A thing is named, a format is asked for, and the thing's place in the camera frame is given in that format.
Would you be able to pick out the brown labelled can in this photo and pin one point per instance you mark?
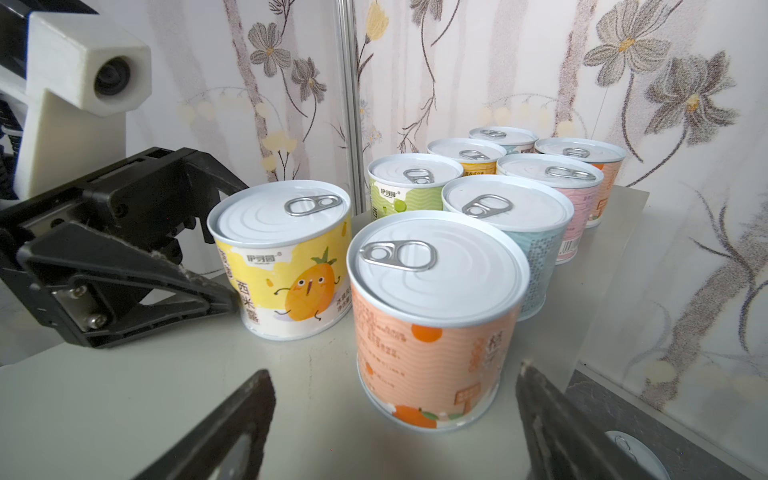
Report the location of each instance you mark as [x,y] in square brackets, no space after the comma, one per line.
[436,296]

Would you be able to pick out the grey metal cabinet box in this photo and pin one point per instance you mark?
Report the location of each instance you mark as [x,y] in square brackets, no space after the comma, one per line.
[77,413]

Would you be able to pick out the pink brown can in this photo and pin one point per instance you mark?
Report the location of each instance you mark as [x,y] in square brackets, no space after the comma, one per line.
[639,453]

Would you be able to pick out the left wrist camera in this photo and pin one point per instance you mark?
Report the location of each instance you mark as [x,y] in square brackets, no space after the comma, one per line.
[84,73]

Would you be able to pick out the pale teal can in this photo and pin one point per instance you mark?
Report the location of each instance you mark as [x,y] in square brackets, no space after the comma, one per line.
[532,214]

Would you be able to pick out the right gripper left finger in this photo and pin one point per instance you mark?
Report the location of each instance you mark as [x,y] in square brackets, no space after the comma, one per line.
[228,443]

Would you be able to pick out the green labelled can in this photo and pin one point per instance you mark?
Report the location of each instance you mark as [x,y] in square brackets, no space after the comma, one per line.
[409,182]

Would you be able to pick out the teal labelled can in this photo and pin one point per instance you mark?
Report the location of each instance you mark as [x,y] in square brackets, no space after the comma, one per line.
[514,140]

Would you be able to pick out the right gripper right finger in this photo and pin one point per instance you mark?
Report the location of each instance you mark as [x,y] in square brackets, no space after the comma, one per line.
[561,442]

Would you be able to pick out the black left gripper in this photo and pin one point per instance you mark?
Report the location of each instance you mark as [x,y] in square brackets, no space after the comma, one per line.
[98,259]

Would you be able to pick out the yellow labelled can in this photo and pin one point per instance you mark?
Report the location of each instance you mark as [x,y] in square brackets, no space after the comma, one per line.
[478,157]

